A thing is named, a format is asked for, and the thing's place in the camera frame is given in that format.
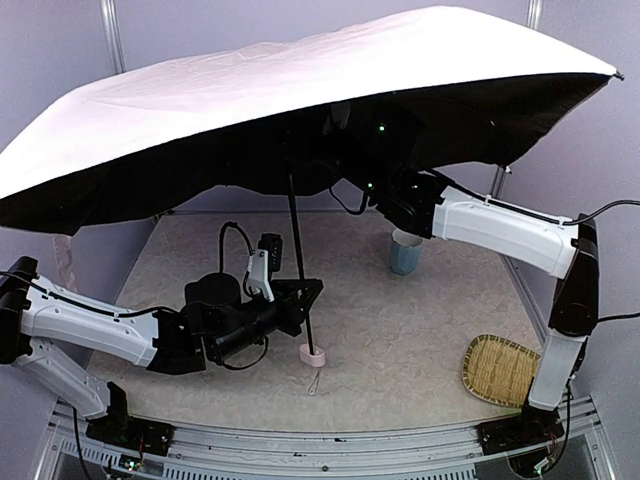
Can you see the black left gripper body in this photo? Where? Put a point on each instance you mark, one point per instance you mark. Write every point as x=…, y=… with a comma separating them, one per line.
x=288, y=310

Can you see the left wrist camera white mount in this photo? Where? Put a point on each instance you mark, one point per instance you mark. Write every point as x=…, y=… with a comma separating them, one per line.
x=263, y=263

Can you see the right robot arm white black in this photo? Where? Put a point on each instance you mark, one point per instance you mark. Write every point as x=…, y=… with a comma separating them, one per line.
x=433, y=205

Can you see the left aluminium frame post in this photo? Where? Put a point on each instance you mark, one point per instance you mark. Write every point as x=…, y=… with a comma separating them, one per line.
x=112, y=34

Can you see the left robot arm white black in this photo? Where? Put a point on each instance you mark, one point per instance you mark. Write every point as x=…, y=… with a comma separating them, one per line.
x=214, y=325

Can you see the woven bamboo tray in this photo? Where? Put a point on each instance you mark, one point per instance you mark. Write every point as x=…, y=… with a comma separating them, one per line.
x=498, y=370

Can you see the blue ceramic mug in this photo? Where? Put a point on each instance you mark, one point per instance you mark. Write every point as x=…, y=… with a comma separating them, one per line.
x=405, y=252

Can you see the pink umbrella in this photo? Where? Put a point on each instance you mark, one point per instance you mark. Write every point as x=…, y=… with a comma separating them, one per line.
x=411, y=92

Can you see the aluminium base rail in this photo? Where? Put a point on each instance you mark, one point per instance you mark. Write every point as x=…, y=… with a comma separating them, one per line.
x=202, y=452

